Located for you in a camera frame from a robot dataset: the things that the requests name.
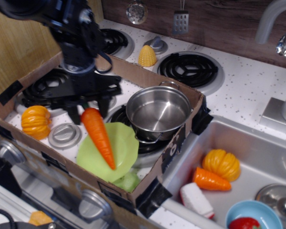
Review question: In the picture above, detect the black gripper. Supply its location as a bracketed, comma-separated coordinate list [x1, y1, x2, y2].
[46, 72, 122, 125]

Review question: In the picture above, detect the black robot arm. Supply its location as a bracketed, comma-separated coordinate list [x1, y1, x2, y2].
[0, 0, 121, 125]

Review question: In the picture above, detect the light green plastic plate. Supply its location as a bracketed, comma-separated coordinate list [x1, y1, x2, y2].
[76, 122, 139, 182]

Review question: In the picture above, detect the green toy vegetable under plate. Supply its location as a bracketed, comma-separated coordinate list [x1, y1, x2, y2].
[113, 172, 140, 193]

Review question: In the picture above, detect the orange toy carrot piece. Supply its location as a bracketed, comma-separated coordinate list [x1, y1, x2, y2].
[192, 167, 232, 191]

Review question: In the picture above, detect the silver stove knob upper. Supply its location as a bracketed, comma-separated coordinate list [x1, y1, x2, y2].
[88, 96, 117, 111]

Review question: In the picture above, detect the silver stove knob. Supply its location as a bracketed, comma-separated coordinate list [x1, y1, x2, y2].
[48, 123, 82, 149]
[88, 96, 117, 111]
[144, 36, 168, 55]

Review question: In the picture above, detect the front right black burner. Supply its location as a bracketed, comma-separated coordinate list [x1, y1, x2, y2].
[104, 104, 170, 168]

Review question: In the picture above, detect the black burner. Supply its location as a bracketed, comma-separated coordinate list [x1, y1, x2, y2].
[104, 104, 170, 168]
[153, 51, 225, 96]
[101, 29, 135, 60]
[14, 68, 69, 117]

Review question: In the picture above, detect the silver stove knob lower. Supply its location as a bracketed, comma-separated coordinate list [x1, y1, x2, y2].
[48, 123, 82, 149]

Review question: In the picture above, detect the orange toy pumpkin in fence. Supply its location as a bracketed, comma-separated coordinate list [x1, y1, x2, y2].
[21, 105, 51, 140]

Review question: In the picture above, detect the front left black burner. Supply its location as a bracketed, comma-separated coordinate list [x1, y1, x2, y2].
[14, 68, 69, 117]

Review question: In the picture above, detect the stainless steel pot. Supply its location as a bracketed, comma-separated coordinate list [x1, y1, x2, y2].
[126, 81, 192, 144]

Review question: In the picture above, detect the back left black burner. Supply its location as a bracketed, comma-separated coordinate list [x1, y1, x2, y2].
[101, 29, 135, 60]

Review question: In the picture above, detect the yellow toy corn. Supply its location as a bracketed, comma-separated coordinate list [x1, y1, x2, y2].
[138, 45, 157, 67]

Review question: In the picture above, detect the silver front panel knob left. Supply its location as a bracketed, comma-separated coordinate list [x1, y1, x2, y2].
[0, 140, 26, 166]

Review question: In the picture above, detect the silver panel knob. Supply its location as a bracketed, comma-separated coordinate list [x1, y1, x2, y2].
[78, 189, 112, 222]
[0, 140, 26, 166]

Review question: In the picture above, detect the silver stove knob back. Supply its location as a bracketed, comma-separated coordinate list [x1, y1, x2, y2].
[144, 36, 168, 55]

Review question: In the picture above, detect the silver front panel knob right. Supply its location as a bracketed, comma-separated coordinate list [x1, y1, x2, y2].
[78, 189, 112, 222]

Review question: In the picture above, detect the brown cardboard fence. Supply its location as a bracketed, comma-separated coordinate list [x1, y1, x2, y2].
[0, 43, 214, 219]

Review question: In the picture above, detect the hanging metal strainer ladle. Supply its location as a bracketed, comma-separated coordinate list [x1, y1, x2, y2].
[126, 0, 148, 25]

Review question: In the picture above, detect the back right black burner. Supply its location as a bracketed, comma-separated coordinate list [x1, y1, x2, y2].
[153, 51, 225, 96]

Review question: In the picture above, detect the hanging metal spatula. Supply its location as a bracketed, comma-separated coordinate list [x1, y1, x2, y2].
[172, 0, 189, 35]

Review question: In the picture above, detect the white red toy cheese wedge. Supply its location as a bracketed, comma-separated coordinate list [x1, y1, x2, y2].
[180, 183, 215, 219]

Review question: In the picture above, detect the orange toy pumpkin in sink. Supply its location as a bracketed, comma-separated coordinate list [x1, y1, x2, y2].
[202, 149, 241, 182]

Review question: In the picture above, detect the silver sink basin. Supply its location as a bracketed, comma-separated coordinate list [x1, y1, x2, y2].
[162, 116, 286, 229]

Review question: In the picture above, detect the silver faucet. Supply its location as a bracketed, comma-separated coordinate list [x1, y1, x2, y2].
[255, 0, 286, 133]

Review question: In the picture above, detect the red toy strawberry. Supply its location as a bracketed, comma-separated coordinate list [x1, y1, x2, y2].
[228, 217, 262, 229]

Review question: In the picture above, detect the light blue bowl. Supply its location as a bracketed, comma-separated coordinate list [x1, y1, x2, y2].
[225, 200, 283, 229]

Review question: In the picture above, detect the silver sink drain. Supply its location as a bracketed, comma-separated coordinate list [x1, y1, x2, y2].
[255, 184, 286, 229]

